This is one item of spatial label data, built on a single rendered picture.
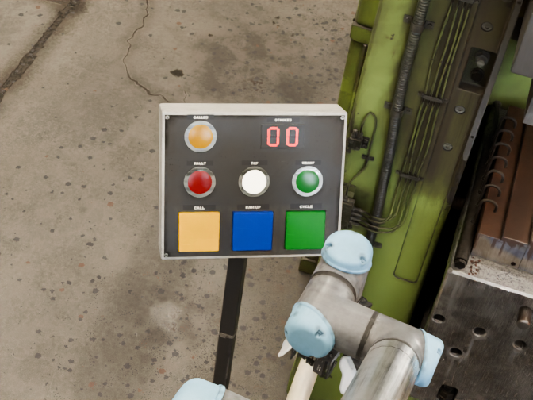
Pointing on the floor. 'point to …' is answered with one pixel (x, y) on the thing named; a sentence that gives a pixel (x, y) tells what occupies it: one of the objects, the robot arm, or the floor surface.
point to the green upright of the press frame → (411, 266)
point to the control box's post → (229, 319)
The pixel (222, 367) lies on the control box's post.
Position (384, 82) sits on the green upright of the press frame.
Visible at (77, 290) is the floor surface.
